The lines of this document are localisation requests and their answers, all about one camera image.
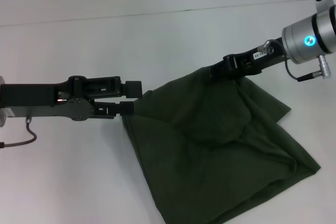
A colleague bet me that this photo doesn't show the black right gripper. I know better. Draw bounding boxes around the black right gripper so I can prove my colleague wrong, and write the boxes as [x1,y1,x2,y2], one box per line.
[208,38,289,80]

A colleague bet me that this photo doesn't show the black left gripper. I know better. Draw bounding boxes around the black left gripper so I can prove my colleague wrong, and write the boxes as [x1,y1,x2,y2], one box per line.
[0,75,135,123]

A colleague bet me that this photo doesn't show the dark green FREE T-shirt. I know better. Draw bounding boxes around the dark green FREE T-shirt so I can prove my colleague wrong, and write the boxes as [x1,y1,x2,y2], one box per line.
[121,66,322,224]

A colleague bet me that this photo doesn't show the right arm silver cable plug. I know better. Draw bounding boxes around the right arm silver cable plug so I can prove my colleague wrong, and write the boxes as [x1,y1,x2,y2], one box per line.
[262,39,276,54]

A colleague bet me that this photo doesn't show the right arm dark cable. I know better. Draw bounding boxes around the right arm dark cable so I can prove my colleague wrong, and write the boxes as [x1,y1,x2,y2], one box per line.
[285,54,333,82]

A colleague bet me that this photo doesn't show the left arm cable with plug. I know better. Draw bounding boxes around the left arm cable with plug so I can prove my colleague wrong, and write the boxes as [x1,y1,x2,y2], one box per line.
[0,117,38,149]

